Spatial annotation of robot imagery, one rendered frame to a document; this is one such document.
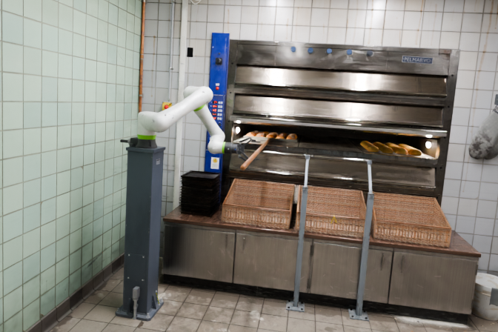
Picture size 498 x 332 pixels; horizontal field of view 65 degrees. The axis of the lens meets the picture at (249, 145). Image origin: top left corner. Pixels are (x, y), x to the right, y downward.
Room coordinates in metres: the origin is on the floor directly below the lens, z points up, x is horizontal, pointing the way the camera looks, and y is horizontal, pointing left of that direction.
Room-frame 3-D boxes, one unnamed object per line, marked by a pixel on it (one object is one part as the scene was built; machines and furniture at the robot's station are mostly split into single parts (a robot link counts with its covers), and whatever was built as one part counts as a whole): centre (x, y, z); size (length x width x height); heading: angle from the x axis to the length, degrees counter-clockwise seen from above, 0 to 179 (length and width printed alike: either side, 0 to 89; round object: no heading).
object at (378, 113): (3.47, -0.73, 1.54); 1.79 x 0.11 x 0.19; 82
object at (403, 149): (3.82, -1.36, 1.21); 0.61 x 0.48 x 0.06; 172
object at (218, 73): (4.54, 0.18, 1.07); 1.93 x 0.16 x 2.15; 172
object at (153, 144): (2.74, 0.77, 1.23); 0.26 x 0.15 x 0.06; 80
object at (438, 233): (3.12, -1.31, 0.72); 0.56 x 0.49 x 0.28; 81
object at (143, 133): (2.72, 0.71, 1.36); 0.16 x 0.13 x 0.19; 43
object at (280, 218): (3.29, -0.13, 0.72); 0.56 x 0.49 x 0.28; 81
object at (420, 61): (3.49, -0.73, 1.99); 1.80 x 0.08 x 0.21; 82
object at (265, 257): (3.20, -0.58, 0.29); 2.42 x 0.56 x 0.58; 82
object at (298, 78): (3.47, -0.73, 1.80); 1.79 x 0.11 x 0.19; 82
